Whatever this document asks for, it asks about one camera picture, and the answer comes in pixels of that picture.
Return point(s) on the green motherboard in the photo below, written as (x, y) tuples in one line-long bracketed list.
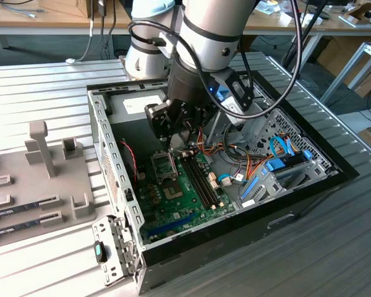
[(190, 199)]

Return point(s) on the black stand pole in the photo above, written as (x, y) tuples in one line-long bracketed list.
[(307, 31)]

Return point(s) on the blue disk carrier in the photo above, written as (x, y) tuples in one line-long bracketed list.
[(275, 164)]

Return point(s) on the white board connector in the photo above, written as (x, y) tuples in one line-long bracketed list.
[(215, 185), (211, 177)]

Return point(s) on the silver hinged case bracket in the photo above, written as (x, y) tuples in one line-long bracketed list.
[(112, 247)]

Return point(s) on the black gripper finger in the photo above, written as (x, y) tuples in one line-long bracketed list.
[(198, 117), (160, 123)]

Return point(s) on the grey parts rack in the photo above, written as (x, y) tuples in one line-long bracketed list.
[(21, 182)]

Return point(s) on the dark RAM stick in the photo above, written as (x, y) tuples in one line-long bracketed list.
[(4, 230), (4, 212)]

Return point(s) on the small open cardboard box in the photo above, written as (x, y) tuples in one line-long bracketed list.
[(358, 10)]

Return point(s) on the black RAM slot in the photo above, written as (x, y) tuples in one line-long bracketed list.
[(198, 183), (206, 182)]

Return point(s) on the black PC case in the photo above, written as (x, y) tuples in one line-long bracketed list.
[(235, 241)]

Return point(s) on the wooden desk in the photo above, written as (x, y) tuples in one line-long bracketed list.
[(365, 28), (18, 23)]

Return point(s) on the grey drive cage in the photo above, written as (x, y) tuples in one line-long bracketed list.
[(264, 128)]

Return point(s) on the blue plastic clip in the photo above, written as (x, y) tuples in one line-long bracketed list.
[(307, 154)]

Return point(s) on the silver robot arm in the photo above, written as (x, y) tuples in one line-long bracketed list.
[(210, 28)]

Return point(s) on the grey power supply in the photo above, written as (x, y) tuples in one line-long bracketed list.
[(133, 136)]

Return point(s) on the aluminium profile frame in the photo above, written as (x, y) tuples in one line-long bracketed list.
[(342, 74)]

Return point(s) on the blue black latch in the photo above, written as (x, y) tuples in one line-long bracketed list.
[(99, 252)]

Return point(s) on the silver CPU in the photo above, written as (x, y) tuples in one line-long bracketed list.
[(178, 140)]

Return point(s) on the small white box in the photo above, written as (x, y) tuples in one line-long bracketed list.
[(285, 18)]

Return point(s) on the blue drive rail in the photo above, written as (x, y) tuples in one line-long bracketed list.
[(251, 188)]

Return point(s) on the large cardboard box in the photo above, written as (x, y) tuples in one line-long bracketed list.
[(65, 7)]

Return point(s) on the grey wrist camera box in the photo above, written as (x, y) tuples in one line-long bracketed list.
[(233, 114)]

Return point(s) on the grey disk bay cage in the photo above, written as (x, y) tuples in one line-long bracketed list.
[(270, 190)]

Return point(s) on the CPU socket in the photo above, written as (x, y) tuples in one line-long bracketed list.
[(173, 191)]

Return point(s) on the blue expansion slot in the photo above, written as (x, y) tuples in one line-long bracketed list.
[(170, 224)]

